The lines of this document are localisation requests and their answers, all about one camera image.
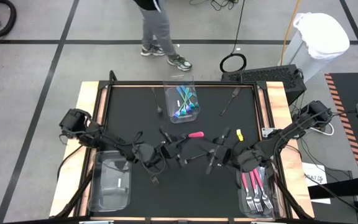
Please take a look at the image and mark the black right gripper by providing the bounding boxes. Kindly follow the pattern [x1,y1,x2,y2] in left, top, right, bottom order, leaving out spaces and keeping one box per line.
[206,127,232,174]

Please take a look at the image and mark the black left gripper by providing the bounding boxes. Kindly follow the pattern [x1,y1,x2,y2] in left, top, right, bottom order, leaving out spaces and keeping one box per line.
[158,126,196,168]

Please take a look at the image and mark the pink-handled silver fork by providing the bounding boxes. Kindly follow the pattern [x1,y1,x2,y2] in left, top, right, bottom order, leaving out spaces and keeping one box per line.
[249,170,264,213]
[241,172,256,212]
[253,167,274,210]
[183,131,205,142]

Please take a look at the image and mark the iridescent rainbow metal fork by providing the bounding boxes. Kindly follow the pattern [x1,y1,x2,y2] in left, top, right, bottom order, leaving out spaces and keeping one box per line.
[180,85,191,116]
[172,91,198,121]
[175,86,198,112]

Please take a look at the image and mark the clear plastic bin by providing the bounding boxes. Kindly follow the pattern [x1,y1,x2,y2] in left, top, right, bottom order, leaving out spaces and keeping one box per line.
[163,74,201,124]
[87,150,132,213]
[233,161,278,218]

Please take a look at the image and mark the light wooden table board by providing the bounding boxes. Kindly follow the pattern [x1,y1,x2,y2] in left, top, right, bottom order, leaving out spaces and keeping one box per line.
[258,81,315,218]
[48,81,108,218]

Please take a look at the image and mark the white paper sheet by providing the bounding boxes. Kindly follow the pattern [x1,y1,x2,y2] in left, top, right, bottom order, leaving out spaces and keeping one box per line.
[301,161,333,205]

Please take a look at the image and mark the person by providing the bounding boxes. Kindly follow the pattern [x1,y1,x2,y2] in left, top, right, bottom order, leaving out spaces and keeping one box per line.
[132,0,194,72]

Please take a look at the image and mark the black mat orange hazard stripes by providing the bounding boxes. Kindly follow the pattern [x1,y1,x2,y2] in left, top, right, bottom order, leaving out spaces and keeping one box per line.
[324,72,358,177]

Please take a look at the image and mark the grey trash can white bag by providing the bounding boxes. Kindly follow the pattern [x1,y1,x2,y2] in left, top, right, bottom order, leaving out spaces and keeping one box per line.
[282,11,351,82]

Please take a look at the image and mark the black hanging cable with coil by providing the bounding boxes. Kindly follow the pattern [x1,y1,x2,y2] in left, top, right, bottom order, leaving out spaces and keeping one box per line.
[219,0,248,73]

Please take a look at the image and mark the yellow hanging cable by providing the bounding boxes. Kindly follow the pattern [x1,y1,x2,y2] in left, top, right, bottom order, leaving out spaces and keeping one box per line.
[279,0,301,67]

